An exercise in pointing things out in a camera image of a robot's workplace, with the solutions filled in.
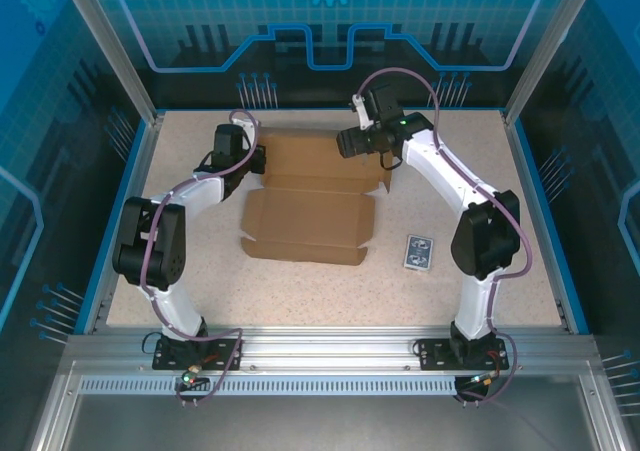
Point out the brown cardboard box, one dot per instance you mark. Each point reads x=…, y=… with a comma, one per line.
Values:
x=310, y=216

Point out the blue playing card deck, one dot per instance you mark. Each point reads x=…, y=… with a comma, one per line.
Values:
x=419, y=253

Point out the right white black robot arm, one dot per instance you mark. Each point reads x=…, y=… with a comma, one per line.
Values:
x=450, y=171

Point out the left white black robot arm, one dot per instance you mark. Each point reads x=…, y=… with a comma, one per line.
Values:
x=172, y=316

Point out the thin blue table edge trim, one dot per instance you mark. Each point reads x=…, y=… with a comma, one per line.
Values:
x=310, y=109

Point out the aluminium side rail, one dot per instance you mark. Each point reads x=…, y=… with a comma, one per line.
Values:
x=142, y=171

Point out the aluminium frame post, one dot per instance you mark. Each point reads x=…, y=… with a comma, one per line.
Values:
x=545, y=46
x=115, y=46

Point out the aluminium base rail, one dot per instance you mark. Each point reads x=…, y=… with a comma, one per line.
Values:
x=325, y=346

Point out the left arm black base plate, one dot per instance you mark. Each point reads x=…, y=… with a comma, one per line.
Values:
x=170, y=356

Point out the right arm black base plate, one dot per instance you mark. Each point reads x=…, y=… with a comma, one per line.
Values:
x=435, y=355

